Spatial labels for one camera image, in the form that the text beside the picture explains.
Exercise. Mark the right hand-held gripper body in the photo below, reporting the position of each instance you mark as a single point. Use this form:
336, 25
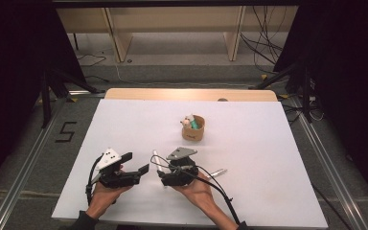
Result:
180, 174

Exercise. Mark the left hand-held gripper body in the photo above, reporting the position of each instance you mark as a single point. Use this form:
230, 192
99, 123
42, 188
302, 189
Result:
118, 179

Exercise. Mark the silver pen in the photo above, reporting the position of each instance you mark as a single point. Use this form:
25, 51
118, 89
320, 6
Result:
218, 172

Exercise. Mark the person's left hand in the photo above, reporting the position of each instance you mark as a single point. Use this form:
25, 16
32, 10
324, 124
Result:
103, 196

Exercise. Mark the person's right hand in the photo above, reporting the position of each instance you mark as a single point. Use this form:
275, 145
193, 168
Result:
198, 195

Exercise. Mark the white board table cover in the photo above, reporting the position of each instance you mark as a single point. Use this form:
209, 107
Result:
252, 143

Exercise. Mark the black tripod stand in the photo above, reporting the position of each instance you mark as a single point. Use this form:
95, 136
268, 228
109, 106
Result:
46, 102
306, 96

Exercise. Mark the black curtain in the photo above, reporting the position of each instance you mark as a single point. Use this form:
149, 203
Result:
12, 80
348, 80

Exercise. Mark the light wooden desk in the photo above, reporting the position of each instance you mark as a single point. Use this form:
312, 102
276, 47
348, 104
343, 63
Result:
172, 19

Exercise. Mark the metal floor rail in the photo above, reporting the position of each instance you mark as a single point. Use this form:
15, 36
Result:
329, 163
22, 172

